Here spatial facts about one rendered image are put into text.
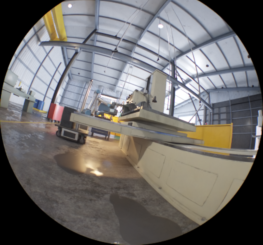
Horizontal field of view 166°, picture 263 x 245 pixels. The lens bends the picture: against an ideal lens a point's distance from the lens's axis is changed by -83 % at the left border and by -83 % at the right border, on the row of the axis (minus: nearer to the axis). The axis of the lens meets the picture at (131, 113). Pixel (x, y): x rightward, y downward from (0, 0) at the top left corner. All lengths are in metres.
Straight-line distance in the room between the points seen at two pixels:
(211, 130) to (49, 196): 3.68
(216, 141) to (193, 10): 7.31
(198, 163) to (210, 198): 0.34
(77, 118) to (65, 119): 1.38
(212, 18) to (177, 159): 7.98
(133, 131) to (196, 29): 8.16
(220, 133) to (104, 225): 3.23
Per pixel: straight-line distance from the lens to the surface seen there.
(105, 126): 1.14
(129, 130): 1.21
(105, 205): 0.89
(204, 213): 0.97
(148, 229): 0.81
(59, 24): 8.16
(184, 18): 7.89
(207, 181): 0.84
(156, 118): 1.19
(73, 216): 0.79
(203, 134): 3.46
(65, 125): 2.54
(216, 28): 8.44
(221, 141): 3.22
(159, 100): 3.15
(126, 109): 2.10
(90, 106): 2.28
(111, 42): 10.73
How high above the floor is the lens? 0.68
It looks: 10 degrees up
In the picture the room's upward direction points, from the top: 12 degrees clockwise
